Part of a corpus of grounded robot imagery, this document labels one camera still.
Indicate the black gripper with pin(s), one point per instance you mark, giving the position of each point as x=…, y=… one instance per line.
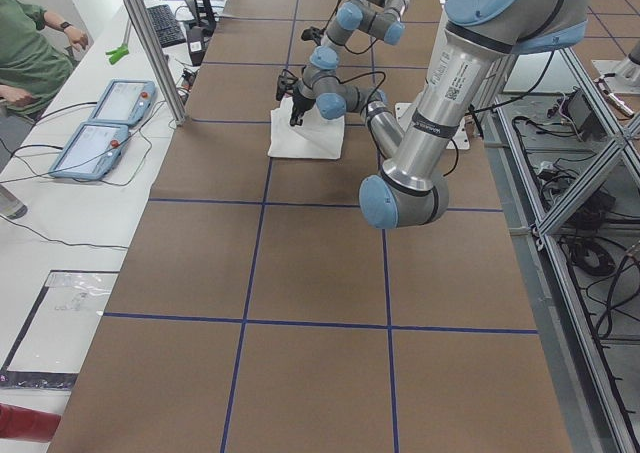
x=301, y=98
x=318, y=39

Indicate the white long-sleeve printed shirt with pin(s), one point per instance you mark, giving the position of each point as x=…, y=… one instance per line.
x=316, y=138

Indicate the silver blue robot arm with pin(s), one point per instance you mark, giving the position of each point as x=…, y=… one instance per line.
x=409, y=190
x=380, y=19

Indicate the black keyboard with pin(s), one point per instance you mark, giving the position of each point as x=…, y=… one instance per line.
x=165, y=25

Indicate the upper blue teach pendant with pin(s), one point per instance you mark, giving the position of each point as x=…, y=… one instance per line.
x=124, y=102

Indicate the blue teach pendant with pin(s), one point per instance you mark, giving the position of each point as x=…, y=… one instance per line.
x=91, y=152
x=124, y=102

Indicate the green plastic tool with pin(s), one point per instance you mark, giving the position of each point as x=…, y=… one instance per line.
x=122, y=50

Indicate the lower blue teach pendant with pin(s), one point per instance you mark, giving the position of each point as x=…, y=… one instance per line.
x=91, y=152

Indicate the person in green shirt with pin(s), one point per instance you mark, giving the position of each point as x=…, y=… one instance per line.
x=32, y=70

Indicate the clear plastic sheet mat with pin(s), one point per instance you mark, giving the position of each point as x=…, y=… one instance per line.
x=51, y=346

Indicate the red cylinder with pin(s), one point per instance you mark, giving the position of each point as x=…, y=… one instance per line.
x=26, y=424

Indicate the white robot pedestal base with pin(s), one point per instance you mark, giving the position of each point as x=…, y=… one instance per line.
x=404, y=113

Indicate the aluminium frame post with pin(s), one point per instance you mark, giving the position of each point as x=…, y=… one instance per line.
x=141, y=22

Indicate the aluminium side frame rail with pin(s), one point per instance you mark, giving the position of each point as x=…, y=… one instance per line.
x=567, y=124

